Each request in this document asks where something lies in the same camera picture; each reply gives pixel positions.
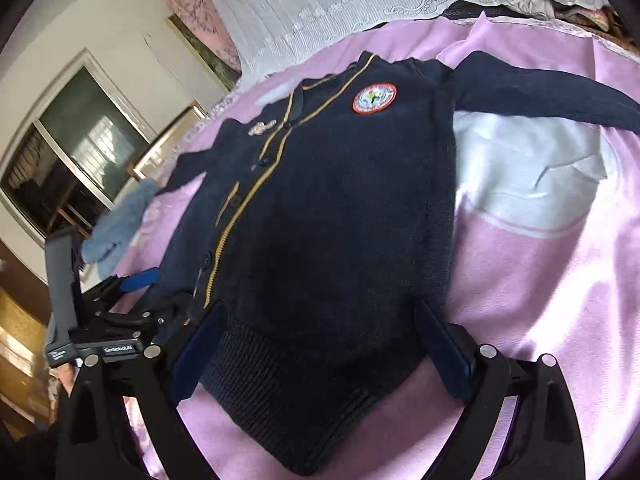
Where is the navy knit cardigan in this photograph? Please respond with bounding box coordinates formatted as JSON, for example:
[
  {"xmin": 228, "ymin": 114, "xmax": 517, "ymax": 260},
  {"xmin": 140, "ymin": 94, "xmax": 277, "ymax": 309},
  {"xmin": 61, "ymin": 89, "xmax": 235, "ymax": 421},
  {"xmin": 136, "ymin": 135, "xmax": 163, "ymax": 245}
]
[{"xmin": 146, "ymin": 52, "xmax": 639, "ymax": 476}]

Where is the window with metal frame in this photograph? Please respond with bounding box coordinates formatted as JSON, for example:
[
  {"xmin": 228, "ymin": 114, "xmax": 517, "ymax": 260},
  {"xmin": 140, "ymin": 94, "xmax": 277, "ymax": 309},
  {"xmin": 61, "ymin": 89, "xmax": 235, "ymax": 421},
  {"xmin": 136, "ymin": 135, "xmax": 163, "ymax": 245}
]
[{"xmin": 1, "ymin": 49, "xmax": 156, "ymax": 244}]

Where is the blue fluffy cloth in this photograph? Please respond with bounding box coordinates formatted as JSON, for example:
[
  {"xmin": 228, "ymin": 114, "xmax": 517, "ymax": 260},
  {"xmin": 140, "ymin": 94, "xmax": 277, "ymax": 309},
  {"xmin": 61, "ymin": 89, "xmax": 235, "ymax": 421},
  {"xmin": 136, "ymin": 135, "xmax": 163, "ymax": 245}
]
[{"xmin": 81, "ymin": 179, "xmax": 160, "ymax": 280}]

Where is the pink bed sheet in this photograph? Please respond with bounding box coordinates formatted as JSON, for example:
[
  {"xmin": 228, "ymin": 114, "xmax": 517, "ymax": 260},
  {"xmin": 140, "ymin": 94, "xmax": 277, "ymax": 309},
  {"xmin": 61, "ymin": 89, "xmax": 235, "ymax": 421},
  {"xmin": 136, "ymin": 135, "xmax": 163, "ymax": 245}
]
[{"xmin": 114, "ymin": 16, "xmax": 639, "ymax": 479}]

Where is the pink floral pillow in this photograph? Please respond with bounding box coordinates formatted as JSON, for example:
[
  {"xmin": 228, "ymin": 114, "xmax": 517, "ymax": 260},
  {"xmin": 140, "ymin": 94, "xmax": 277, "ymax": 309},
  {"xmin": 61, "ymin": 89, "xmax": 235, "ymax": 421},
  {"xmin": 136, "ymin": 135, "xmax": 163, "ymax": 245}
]
[{"xmin": 166, "ymin": 0, "xmax": 242, "ymax": 73}]

